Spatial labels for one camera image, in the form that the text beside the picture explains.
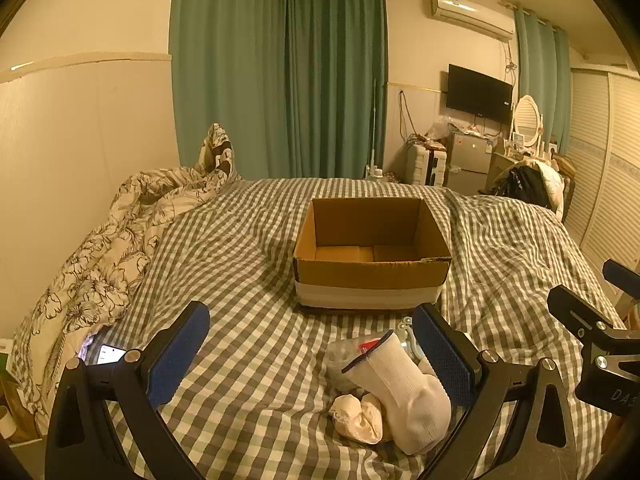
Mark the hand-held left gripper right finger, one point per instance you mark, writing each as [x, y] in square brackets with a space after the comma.
[445, 355]

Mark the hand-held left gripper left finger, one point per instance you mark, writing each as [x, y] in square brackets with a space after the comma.
[180, 355]

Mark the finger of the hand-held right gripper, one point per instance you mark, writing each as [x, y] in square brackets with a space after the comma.
[580, 310]
[622, 275]

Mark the white sock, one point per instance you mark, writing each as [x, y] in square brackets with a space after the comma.
[415, 400]

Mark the clear bottle with red label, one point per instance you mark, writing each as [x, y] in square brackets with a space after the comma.
[345, 355]

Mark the cream socks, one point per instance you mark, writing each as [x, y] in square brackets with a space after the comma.
[357, 417]

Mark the cardboard box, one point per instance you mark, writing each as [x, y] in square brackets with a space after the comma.
[370, 275]

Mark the lit smartphone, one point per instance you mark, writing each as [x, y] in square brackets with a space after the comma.
[107, 355]

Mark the grey checkered blanket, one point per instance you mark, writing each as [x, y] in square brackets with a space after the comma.
[240, 270]

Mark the wooden chair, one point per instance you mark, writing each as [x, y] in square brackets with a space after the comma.
[567, 185]

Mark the white louvered wardrobe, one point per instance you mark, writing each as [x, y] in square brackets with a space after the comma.
[605, 170]

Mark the white jacket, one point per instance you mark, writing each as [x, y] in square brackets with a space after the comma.
[552, 180]

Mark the floral duvet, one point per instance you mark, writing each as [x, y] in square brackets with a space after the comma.
[115, 240]

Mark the black bag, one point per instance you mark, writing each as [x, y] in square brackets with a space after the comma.
[520, 185]

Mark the cream dressing table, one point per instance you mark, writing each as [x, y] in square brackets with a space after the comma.
[502, 162]

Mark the white oval mirror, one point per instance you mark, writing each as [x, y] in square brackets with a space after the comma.
[527, 120]

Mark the white paper roll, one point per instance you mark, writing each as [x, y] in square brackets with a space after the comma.
[7, 420]

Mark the silver fridge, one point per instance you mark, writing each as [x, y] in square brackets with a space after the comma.
[467, 160]

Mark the white suitcase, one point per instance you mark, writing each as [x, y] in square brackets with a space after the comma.
[422, 165]

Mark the large water jug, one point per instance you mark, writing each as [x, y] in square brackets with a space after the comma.
[376, 174]

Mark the checkered pillow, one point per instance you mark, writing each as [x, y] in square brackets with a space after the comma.
[217, 152]

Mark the narrow green curtain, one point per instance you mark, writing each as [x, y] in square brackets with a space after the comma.
[542, 85]

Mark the clear plastic bag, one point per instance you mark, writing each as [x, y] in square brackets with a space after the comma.
[439, 129]

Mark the wide green curtain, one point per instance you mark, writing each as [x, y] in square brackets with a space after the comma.
[225, 70]
[340, 75]

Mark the white air conditioner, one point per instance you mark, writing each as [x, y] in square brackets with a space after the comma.
[470, 12]

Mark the black wall television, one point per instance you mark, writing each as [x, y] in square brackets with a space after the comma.
[477, 92]

